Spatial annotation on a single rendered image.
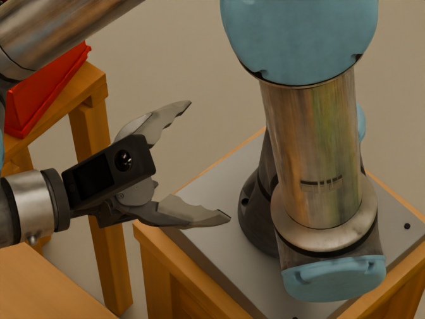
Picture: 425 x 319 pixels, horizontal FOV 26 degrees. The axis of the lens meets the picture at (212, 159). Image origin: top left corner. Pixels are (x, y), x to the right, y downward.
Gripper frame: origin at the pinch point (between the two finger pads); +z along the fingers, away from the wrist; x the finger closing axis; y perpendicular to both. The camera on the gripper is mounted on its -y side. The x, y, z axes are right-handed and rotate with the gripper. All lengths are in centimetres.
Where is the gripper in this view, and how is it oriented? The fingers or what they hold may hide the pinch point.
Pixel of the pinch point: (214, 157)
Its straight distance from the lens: 108.6
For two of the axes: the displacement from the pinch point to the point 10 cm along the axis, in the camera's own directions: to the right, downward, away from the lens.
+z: 8.9, -2.1, 4.1
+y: -3.4, 3.1, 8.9
